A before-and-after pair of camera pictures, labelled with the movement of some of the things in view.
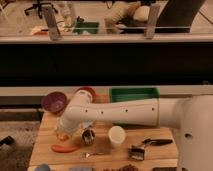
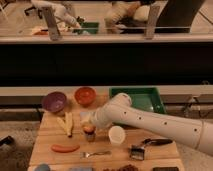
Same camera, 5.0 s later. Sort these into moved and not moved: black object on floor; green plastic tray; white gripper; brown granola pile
Moved: white gripper
Not moved: green plastic tray; brown granola pile; black object on floor
